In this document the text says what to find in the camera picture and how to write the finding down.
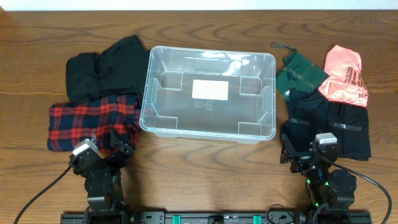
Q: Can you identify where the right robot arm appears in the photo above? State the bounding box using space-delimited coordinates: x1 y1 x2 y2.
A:
280 133 356 212

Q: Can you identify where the black garment with tape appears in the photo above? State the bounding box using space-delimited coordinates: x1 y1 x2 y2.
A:
326 102 371 161

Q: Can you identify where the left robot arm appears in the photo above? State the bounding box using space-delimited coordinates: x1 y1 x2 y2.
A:
69 130 134 212

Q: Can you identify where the clear plastic storage container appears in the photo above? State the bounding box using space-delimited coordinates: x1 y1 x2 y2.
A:
139 46 276 144

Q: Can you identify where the dark navy garment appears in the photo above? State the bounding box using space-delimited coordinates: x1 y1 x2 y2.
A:
280 88 328 152

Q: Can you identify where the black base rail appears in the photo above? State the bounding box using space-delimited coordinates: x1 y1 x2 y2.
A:
60 210 372 224

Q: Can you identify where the right black cable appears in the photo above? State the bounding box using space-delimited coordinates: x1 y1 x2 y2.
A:
313 149 393 224

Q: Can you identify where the dark green garment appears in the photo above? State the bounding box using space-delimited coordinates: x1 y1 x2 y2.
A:
271 42 329 101

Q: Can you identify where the large black garment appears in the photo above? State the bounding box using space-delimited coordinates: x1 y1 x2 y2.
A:
65 35 150 103

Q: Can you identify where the red navy plaid shirt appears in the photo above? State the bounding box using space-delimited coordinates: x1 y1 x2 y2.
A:
47 95 141 153

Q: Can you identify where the pink printed t-shirt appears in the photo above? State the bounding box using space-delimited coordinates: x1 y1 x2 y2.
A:
318 45 369 107

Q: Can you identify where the black cable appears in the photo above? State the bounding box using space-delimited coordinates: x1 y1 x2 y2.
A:
12 166 73 224
313 149 393 224

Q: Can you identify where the white label in container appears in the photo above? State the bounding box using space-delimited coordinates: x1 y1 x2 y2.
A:
192 80 229 101

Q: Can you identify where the left black cable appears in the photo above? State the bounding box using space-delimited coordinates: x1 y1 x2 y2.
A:
12 166 73 224

